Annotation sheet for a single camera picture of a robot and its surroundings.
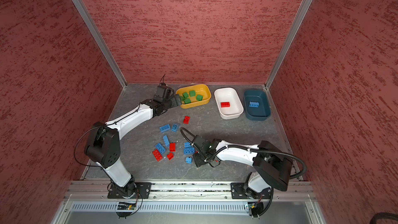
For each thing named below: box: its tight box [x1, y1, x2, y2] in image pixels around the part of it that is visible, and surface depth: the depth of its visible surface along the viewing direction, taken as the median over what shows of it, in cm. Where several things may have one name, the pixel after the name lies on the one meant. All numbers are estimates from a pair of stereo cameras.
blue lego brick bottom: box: [154, 142, 166, 155], surface depth 89 cm
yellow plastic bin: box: [175, 84, 212, 109], surface depth 116 cm
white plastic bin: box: [214, 87, 245, 120], surface depth 109 cm
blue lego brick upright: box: [172, 123, 178, 133], surface depth 97 cm
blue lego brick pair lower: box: [183, 147, 195, 156], surface depth 89 cm
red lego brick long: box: [152, 148, 164, 162], surface depth 86 cm
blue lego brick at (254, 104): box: [248, 101, 260, 108], surface depth 109 cm
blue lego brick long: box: [159, 123, 171, 133], surface depth 97 cm
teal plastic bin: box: [243, 89, 271, 121], surface depth 106 cm
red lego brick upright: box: [169, 142, 176, 152], surface depth 89 cm
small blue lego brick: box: [185, 157, 193, 164], surface depth 83 cm
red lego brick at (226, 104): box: [220, 101, 231, 108], surface depth 109 cm
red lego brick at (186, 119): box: [183, 115, 191, 125], surface depth 102 cm
